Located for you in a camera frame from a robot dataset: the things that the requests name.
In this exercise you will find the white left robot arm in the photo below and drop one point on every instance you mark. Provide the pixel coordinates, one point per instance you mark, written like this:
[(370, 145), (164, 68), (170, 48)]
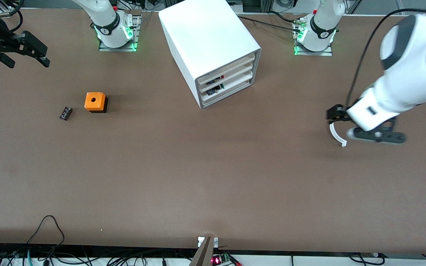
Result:
[(412, 66)]

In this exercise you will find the orange button box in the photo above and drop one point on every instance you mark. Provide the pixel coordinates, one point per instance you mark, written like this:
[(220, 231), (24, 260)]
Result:
[(100, 101)]

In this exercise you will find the white curved plastic arc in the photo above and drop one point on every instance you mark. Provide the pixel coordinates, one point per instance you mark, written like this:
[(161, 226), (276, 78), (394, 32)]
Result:
[(337, 137)]

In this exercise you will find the small black terminal block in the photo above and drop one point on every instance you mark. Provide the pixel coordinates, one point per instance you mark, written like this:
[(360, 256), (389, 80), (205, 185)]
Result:
[(66, 113)]

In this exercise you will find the black red electrical component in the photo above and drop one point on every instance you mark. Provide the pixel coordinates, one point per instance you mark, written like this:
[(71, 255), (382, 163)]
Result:
[(216, 79)]

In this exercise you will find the circuit board with red light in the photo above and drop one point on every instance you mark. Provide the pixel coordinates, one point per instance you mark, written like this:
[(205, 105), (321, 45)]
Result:
[(218, 260)]

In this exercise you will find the aluminium frame profile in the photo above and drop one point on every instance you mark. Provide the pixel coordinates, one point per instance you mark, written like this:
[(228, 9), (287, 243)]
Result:
[(6, 9)]

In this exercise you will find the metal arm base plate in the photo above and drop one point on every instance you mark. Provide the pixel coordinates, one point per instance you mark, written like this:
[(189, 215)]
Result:
[(136, 37), (311, 54)]

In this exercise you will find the grey metal post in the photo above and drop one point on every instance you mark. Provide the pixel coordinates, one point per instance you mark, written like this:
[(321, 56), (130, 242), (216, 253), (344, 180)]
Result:
[(203, 255)]

